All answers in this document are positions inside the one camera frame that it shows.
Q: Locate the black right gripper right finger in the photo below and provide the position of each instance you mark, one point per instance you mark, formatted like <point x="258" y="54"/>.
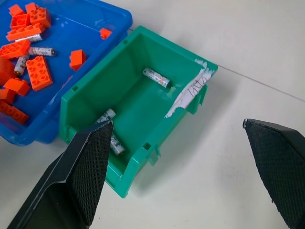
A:
<point x="281" y="162"/>

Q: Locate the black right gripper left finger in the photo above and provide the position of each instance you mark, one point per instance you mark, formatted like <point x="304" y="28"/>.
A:
<point x="71" y="181"/>

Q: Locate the blue plastic tray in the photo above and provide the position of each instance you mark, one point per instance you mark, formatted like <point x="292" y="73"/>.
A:
<point x="78" y="35"/>

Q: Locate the white AA battery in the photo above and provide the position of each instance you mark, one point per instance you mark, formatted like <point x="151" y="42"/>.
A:
<point x="42" y="51"/>
<point x="106" y="116"/>
<point x="21" y="64"/>
<point x="36" y="37"/>
<point x="156" y="77"/>
<point x="117" y="144"/>

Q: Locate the green plastic bin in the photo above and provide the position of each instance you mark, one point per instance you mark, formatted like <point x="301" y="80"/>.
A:
<point x="140" y="107"/>

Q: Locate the white torn paper label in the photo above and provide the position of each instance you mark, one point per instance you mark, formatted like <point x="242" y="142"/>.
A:
<point x="190" y="93"/>

